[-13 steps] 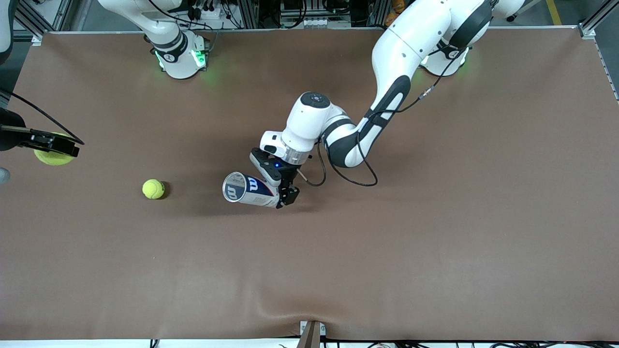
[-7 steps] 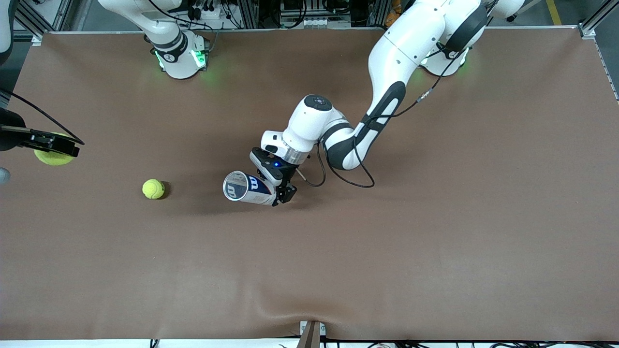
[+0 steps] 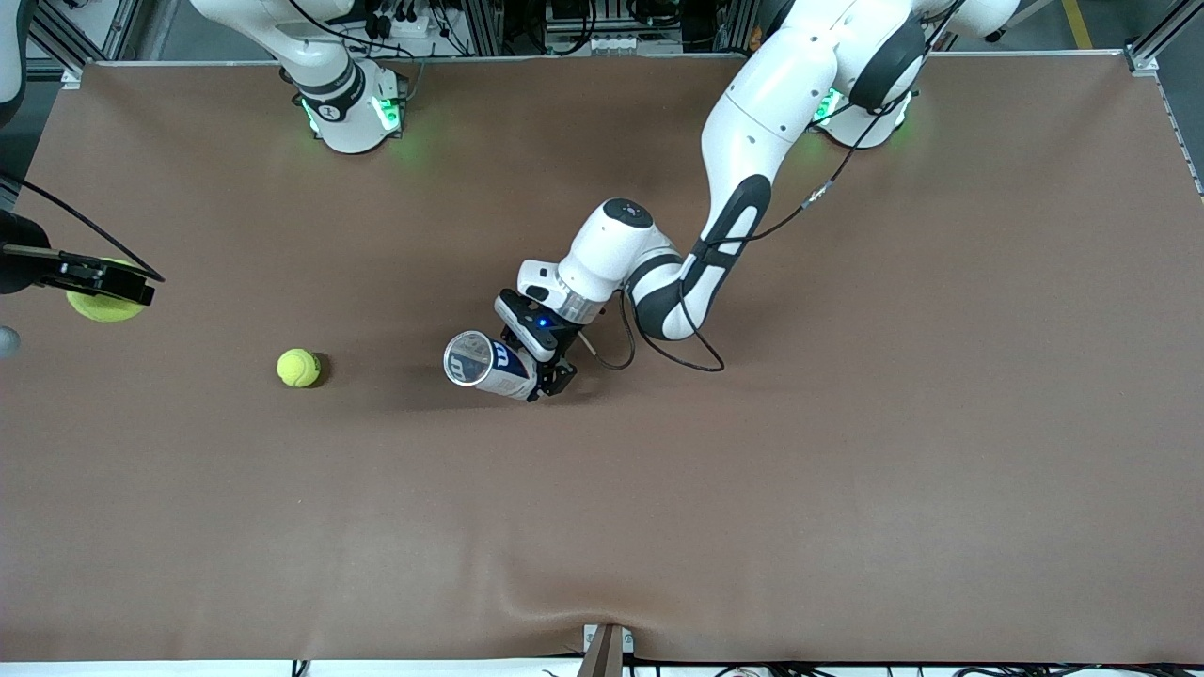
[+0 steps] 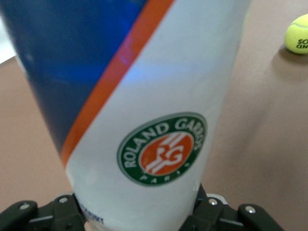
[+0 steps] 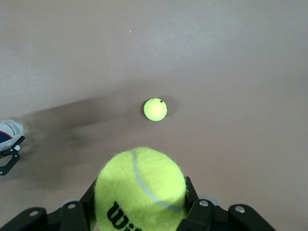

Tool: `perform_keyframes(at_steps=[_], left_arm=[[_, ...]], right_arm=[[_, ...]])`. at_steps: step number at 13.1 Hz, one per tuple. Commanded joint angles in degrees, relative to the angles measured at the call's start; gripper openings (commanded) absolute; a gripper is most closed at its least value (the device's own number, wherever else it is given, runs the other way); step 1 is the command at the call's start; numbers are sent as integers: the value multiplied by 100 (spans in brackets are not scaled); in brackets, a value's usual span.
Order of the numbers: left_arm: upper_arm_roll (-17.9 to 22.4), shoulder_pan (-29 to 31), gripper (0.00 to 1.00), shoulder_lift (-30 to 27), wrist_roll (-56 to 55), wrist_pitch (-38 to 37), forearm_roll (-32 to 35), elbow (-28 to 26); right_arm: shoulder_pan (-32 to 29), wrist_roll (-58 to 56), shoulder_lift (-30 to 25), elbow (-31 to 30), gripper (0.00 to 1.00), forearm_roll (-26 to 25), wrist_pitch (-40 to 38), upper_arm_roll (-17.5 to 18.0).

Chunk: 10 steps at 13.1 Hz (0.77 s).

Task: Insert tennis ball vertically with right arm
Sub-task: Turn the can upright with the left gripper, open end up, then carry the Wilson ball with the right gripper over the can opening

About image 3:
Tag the brown table mat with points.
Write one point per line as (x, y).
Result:
(847, 470)

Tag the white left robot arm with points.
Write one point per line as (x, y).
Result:
(771, 103)

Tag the aluminium frame profile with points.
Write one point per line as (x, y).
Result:
(1157, 38)
(66, 38)

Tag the white power strip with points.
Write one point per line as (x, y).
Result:
(404, 19)

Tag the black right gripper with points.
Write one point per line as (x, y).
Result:
(21, 266)

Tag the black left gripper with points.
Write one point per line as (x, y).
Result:
(562, 333)

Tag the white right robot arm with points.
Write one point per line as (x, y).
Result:
(343, 113)

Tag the aluminium post with brackets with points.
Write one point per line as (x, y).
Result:
(605, 651)

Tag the white blue tennis ball can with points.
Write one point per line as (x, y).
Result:
(508, 374)

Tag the aluminium rack with electronics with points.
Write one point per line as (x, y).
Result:
(602, 28)

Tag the yellow Wilson tennis ball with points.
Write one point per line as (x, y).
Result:
(103, 313)
(298, 368)

